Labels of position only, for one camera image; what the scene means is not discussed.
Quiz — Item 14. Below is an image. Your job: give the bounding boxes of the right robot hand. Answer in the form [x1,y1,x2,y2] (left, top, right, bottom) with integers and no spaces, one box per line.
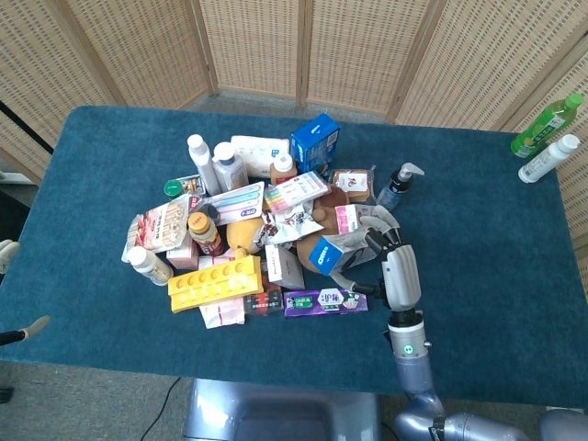
[350,215,424,315]

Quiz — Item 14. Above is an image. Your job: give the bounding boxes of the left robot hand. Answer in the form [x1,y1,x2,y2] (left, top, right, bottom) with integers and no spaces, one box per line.
[0,239,51,347]

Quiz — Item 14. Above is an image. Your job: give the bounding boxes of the blue oreo packet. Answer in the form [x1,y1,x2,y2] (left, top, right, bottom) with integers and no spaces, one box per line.
[308,229,383,277]

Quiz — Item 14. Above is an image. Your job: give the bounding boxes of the purple Darlie toothpaste box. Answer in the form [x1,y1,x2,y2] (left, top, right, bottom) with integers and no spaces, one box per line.
[282,288,369,320]

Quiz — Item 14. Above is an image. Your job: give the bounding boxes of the white pink toothpaste box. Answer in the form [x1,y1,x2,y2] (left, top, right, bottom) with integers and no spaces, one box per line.
[334,203,392,236]

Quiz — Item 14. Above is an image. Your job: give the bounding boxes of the slim white carton box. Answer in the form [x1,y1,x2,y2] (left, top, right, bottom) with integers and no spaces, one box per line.
[264,243,306,291]

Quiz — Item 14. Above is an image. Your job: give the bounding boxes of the clear box red black contents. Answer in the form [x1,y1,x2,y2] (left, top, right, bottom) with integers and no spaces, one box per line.
[243,281,285,316]

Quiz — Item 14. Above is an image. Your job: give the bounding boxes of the blue snack box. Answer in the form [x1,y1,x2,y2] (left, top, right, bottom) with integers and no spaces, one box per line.
[289,113,341,175]

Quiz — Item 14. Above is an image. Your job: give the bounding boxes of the pale pink carton box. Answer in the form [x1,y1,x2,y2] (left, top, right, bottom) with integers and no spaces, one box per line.
[165,243,201,271]

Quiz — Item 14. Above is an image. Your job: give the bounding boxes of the dark pump dispenser bottle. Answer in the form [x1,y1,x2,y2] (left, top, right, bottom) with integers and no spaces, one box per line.
[377,162,425,210]

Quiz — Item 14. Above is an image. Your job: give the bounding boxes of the blue table cloth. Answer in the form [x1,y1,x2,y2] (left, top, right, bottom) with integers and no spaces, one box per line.
[0,106,588,408]

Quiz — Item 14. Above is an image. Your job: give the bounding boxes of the brown plush toy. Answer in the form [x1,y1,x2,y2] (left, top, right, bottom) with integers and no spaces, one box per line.
[295,185,365,287]

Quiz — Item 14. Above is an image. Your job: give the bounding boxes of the brown snack packet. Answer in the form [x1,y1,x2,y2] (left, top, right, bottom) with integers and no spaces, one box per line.
[332,168,376,204]

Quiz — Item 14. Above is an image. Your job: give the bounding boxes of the white brown snack bag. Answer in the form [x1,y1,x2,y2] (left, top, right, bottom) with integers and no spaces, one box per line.
[261,203,323,250]

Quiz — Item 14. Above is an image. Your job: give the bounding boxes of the black rod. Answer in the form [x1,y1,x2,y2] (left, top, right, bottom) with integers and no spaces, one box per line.
[0,100,56,153]

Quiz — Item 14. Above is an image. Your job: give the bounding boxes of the colourful pen set pack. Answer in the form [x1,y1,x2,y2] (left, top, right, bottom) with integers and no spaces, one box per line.
[263,170,330,215]

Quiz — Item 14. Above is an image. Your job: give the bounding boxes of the white yogurt drink bottle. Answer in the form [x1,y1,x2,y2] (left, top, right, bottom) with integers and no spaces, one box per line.
[125,245,175,288]

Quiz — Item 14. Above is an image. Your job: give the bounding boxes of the biscuit stick snack package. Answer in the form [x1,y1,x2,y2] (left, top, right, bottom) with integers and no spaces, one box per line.
[120,193,204,264]

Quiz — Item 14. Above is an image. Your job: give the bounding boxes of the brown drink bottle white cap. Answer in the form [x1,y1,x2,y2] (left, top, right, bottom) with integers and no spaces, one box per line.
[269,153,300,187]

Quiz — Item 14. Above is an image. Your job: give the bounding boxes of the yellow plush toy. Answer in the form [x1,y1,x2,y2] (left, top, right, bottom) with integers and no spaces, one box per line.
[225,216,268,259]

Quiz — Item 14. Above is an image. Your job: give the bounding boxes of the blue pink toothbrush card pack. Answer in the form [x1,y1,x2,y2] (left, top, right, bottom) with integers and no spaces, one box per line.
[211,180,266,227]

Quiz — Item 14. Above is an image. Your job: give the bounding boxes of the pink white wet wipes pack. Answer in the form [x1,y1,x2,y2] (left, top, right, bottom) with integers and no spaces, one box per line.
[198,295,247,330]

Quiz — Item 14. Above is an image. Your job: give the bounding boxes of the grey robot torso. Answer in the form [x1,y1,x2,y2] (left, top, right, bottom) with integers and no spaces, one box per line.
[183,378,383,441]

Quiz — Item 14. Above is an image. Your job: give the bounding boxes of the yellow plastic holed tray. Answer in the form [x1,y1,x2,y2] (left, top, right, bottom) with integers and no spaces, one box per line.
[166,254,266,315]

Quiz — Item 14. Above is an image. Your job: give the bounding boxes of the small white plastic bottle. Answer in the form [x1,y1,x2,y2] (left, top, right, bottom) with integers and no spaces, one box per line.
[517,133,582,185]

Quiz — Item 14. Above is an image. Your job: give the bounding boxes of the white blue tissue pack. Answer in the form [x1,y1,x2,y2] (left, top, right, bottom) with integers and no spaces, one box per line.
[229,134,291,178]

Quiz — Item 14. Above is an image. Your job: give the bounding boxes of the Costa coffee bottle yellow cap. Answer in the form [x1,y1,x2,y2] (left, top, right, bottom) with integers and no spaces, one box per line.
[187,211,227,257]

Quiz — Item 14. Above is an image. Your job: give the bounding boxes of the white bottle blue collar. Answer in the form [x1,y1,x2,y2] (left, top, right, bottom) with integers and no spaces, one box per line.
[211,141,250,192]

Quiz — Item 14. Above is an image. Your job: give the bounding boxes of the green drink bottle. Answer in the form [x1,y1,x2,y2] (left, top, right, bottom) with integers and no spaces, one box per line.
[510,92,585,160]

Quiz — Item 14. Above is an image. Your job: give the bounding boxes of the tall white lotion bottle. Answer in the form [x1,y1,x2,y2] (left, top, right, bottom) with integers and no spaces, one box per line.
[187,133,221,197]

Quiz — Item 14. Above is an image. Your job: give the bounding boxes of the woven folding screen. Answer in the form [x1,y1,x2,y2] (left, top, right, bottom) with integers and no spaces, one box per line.
[0,0,588,295]

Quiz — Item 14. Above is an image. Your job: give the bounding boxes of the black floor cable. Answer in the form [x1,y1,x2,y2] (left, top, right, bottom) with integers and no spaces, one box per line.
[137,376,183,441]

